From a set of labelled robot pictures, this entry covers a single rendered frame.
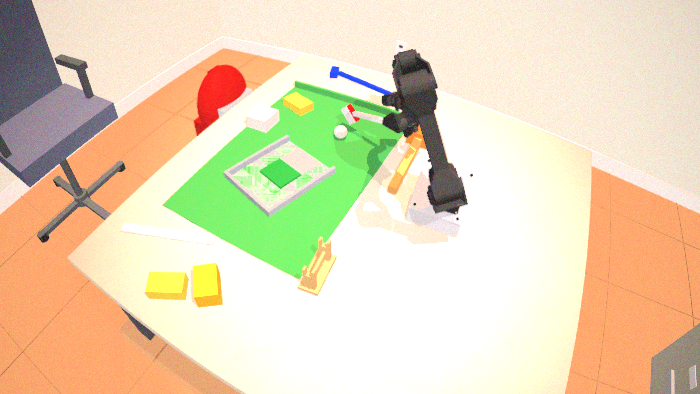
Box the yellow rectangular block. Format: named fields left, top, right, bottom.
left=193, top=263, right=223, bottom=307
left=283, top=93, right=313, bottom=115
left=145, top=271, right=189, bottom=300

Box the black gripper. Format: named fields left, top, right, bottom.
left=382, top=98, right=419, bottom=138

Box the green flat mat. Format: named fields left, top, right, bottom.
left=163, top=87, right=404, bottom=279

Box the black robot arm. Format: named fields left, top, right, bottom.
left=381, top=49, right=468, bottom=214

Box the white ball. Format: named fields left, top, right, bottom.
left=334, top=125, right=347, bottom=139

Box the blue putter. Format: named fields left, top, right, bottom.
left=330, top=66, right=392, bottom=95

